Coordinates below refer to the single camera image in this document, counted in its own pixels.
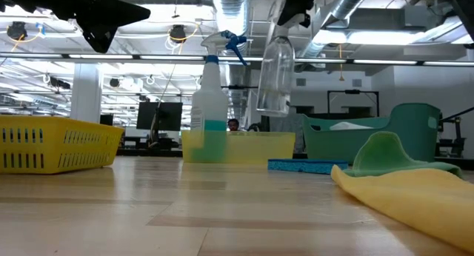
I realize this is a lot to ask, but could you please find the clear pump bottle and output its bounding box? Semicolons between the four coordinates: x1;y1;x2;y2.
255;11;296;118

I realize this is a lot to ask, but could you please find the white cloth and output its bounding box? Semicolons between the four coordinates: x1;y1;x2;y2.
328;121;375;132

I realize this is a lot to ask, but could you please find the spray bottle with blue trigger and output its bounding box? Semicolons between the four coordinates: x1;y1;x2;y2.
190;30;248;164

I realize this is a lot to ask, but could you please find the black ceiling device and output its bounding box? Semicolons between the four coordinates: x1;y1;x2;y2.
169;24;188;43
6;21;29;41

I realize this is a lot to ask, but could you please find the white building column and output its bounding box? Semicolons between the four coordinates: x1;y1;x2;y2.
70;62;103;124

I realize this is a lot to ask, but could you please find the black computer monitor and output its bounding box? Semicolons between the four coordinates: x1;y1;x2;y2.
136;101;184;132

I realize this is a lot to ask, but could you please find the yellow slotted plastic basket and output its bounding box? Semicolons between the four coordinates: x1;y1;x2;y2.
0;115;125;175

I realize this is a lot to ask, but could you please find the yellow translucent plastic bin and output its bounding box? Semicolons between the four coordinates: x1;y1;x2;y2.
180;129;297;165

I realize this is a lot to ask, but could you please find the dark blue sponge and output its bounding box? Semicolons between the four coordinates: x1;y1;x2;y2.
267;158;350;175

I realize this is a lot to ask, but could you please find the green cloth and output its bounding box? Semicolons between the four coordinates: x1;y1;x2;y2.
351;130;464;178

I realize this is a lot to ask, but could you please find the teal plastic bin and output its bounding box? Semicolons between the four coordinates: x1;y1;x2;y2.
300;102;442;165

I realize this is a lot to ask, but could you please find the black background robot rig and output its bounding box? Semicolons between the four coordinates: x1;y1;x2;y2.
436;107;474;159

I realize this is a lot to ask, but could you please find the yellow cloth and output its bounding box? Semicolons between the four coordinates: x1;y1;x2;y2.
330;164;474;254

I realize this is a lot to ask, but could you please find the black background stand frame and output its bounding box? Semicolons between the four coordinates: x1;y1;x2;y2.
327;89;381;118

